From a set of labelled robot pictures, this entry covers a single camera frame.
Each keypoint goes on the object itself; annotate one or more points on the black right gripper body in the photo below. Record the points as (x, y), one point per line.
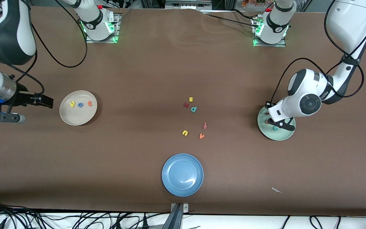
(23, 98)

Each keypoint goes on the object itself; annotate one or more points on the yellow foam letter h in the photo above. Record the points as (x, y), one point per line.
(72, 103)

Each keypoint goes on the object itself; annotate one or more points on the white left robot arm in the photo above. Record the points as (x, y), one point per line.
(351, 22)

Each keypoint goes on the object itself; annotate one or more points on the green plate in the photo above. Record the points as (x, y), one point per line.
(281, 135)

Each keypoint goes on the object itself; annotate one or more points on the beige brown plate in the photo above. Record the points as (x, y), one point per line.
(78, 116)

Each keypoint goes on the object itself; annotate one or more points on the white paper scrap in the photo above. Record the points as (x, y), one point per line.
(276, 190)

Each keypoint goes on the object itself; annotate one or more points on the orange artificial flowers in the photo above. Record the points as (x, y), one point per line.
(256, 2)

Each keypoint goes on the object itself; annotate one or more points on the brown table cover sheet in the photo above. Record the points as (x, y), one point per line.
(170, 63)

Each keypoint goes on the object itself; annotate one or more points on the blue plate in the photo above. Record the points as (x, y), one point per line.
(182, 175)

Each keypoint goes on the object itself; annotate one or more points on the silver aluminium frame rail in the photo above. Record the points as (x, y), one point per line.
(187, 4)

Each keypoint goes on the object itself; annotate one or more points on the metal clamp bracket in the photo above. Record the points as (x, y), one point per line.
(185, 208)

